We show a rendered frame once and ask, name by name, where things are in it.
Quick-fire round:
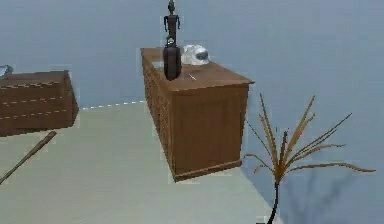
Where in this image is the brown wooden sideboard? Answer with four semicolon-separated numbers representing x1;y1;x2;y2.
140;47;255;183

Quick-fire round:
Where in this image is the dark brown figure statue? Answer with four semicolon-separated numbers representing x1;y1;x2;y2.
162;0;183;82

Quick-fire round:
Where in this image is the white crumpled object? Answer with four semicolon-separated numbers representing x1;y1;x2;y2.
181;44;211;66

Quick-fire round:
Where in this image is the dry orange house plant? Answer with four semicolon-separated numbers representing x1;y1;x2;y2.
242;92;377;224

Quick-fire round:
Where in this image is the dark brown chest of drawers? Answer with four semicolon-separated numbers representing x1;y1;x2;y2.
0;69;80;138

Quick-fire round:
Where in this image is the brown wooden stick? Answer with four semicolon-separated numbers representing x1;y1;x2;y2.
0;130;58;185

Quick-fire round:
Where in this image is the pale glass object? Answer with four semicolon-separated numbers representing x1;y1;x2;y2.
0;64;14;79

